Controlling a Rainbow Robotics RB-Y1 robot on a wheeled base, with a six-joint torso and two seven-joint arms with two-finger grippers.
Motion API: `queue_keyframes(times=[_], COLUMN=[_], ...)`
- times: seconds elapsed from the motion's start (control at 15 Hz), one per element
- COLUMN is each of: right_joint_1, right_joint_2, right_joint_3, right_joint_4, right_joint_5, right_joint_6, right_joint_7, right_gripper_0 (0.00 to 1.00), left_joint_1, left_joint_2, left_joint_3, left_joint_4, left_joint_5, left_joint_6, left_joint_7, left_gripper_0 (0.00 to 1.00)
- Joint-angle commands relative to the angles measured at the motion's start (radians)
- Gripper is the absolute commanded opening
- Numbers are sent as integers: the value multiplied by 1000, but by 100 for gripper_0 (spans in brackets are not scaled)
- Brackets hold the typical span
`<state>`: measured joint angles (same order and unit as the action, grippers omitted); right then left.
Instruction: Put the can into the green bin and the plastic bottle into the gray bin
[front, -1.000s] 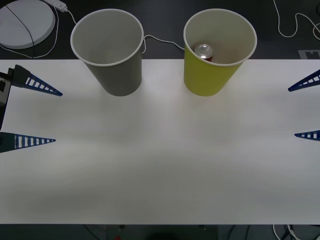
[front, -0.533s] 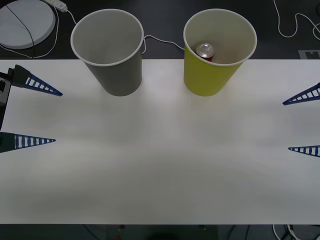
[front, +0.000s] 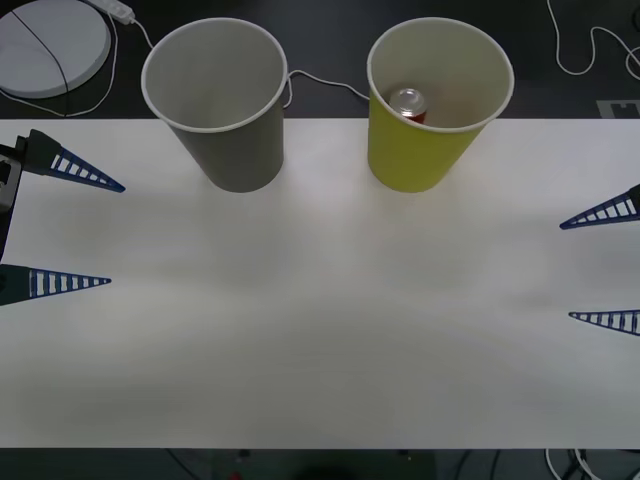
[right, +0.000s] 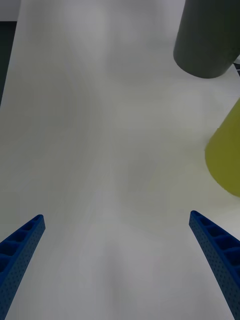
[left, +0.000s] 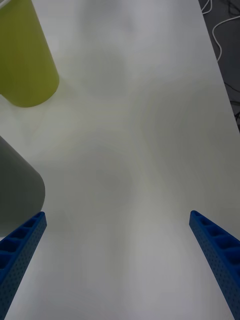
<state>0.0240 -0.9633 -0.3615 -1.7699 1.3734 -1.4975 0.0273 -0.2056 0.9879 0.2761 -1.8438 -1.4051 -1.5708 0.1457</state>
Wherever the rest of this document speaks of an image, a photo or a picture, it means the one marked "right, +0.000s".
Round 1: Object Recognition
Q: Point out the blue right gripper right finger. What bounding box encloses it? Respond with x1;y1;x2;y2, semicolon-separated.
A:
188;209;240;320

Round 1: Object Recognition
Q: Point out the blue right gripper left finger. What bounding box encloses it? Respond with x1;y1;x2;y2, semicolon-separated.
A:
0;214;47;320

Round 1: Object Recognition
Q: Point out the yellow-green plastic waste bin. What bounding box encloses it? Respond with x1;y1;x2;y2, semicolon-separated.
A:
204;98;240;198

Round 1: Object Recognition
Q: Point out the grey plastic waste bin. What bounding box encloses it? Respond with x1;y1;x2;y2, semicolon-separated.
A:
173;0;240;80

